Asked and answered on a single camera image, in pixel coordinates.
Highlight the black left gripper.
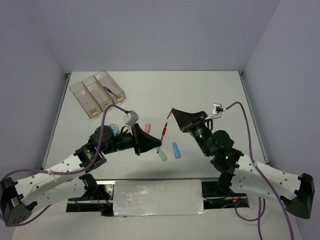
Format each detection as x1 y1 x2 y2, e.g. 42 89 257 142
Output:
101 122 161 156

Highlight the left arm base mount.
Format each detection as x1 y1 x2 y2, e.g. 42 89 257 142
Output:
66 173 115 217

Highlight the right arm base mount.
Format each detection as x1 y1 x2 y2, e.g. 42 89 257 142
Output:
200 173 249 210

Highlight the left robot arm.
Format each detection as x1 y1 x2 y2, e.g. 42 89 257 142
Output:
0 123 162 227

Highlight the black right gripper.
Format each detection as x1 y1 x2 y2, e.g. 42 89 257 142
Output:
171 108 212 157

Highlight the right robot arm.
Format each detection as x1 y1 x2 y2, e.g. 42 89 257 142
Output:
171 108 315 219

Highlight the blue ink jar left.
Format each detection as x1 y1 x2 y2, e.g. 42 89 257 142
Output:
108 123 121 136

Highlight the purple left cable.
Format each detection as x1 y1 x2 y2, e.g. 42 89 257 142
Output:
0 104 131 226

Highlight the blue correction tape case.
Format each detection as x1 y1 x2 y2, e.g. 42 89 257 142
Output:
172 142 181 159

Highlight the green correction tape case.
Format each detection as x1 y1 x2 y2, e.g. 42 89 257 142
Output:
156 147 168 161

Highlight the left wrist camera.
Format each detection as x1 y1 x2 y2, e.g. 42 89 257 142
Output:
123 110 139 128

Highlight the silver tape sheet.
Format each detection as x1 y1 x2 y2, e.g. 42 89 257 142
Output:
113 179 205 217

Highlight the clear three-compartment organizer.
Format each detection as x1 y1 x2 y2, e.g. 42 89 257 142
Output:
69 70 126 119

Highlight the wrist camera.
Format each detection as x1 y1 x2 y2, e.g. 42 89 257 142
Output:
123 110 139 128
205 103 224 120

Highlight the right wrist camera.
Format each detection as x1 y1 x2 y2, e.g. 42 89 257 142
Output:
205 103 224 120

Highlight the blue gel pen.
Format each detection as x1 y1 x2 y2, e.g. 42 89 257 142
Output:
103 86 117 96

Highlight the red gel pen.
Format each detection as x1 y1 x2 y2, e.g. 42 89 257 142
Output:
156 122 168 154

